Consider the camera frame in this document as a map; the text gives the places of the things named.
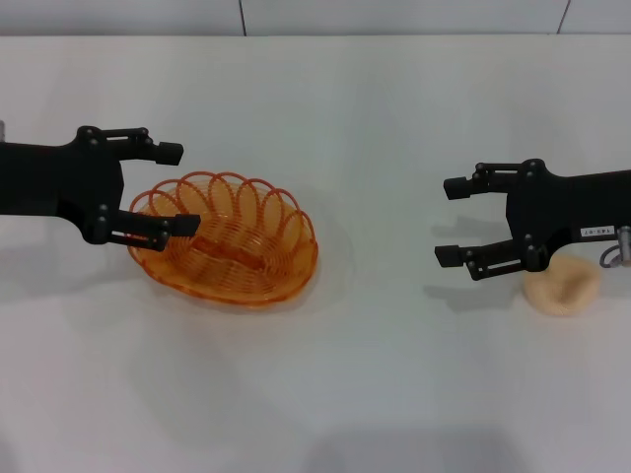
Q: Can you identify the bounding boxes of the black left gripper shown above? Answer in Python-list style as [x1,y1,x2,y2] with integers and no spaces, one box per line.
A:
[0,125,202,253]

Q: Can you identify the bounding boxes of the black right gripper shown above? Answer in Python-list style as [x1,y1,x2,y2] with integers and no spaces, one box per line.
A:
[434,158,631,282]

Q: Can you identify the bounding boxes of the orange woven plastic basket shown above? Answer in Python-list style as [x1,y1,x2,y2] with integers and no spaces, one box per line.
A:
[126,169,320,311]

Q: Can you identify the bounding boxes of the beige round bread bun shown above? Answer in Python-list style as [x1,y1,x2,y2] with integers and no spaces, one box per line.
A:
[523,255,601,316]

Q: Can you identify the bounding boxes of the thin right arm tool cable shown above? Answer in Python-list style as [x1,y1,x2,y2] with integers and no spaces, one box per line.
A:
[598,244,623,269]

